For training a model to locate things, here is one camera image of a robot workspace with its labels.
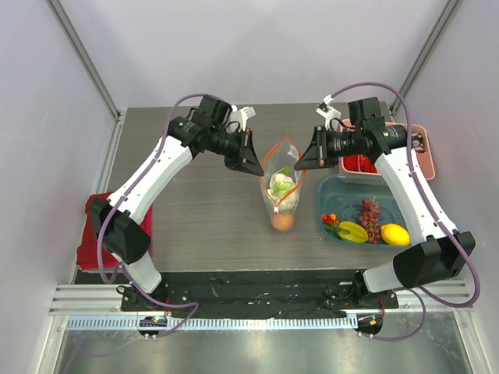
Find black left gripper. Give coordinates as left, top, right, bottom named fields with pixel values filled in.
left=208, top=127, right=264, bottom=176

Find clear orange-zip plastic bag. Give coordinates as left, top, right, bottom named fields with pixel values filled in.
left=259, top=133, right=306, bottom=232

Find white cauliflower with leaves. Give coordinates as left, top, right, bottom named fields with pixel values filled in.
left=267, top=168, right=299, bottom=213

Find cherry tomato sprig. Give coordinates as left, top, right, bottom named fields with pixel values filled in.
left=321, top=213, right=342, bottom=238

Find orange peach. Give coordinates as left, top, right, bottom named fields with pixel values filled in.
left=271, top=213, right=295, bottom=231

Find yellow starfruit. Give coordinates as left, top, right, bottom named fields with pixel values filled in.
left=338, top=221, right=369, bottom=243

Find red grape bunch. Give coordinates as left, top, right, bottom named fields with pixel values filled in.
left=358, top=199, right=382, bottom=244

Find yellow lemon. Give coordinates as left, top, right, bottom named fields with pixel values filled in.
left=380, top=224, right=411, bottom=246

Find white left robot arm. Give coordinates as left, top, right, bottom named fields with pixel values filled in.
left=90, top=107, right=264, bottom=311

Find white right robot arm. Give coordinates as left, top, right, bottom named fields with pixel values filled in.
left=295, top=124, right=476, bottom=308

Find pink plastic bin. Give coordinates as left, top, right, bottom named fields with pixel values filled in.
left=338, top=125, right=436, bottom=185

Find red items in bin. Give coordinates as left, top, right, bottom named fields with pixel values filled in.
left=343, top=155, right=377, bottom=174

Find blue translucent plastic tray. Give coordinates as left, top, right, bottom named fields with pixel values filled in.
left=316, top=175, right=407, bottom=249

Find patterned packet in bin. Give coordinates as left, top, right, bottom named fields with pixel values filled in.
left=412, top=132, right=426, bottom=153

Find dark red folded cloth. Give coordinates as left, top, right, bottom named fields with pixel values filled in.
left=76, top=191, right=153, bottom=270

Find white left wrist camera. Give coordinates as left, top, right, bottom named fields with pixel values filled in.
left=225, top=105, right=256, bottom=133

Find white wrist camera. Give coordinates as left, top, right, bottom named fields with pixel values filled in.
left=225, top=105, right=256, bottom=133
left=316, top=95, right=342, bottom=131

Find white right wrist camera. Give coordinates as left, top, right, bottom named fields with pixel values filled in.
left=316, top=95, right=342, bottom=131

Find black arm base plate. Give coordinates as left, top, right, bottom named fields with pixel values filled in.
left=116, top=270, right=398, bottom=319

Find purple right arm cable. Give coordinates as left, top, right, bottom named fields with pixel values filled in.
left=331, top=81, right=482, bottom=340

